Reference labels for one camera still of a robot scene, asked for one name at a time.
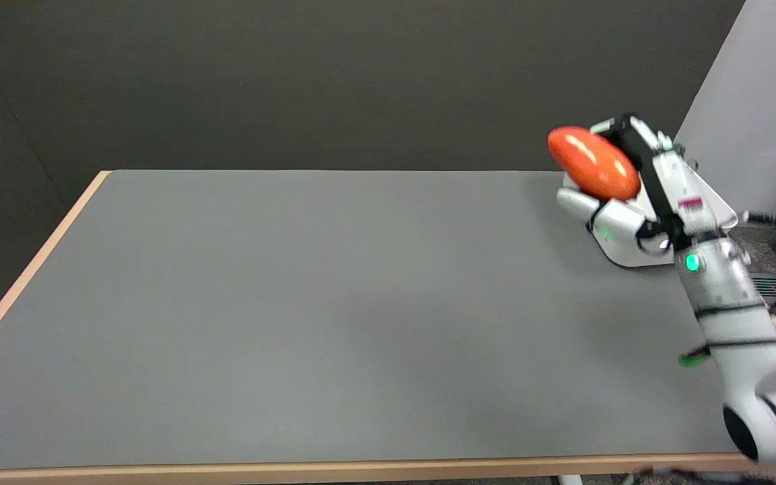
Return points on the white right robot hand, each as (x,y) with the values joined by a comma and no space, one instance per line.
(681,192)

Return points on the orange red mango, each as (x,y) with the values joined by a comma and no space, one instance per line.
(593,163)

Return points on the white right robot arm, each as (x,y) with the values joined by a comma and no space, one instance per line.
(731,310)

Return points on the light grey partition panel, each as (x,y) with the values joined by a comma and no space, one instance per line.
(758,101)

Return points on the white table leg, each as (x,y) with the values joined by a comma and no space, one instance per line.
(570,479)

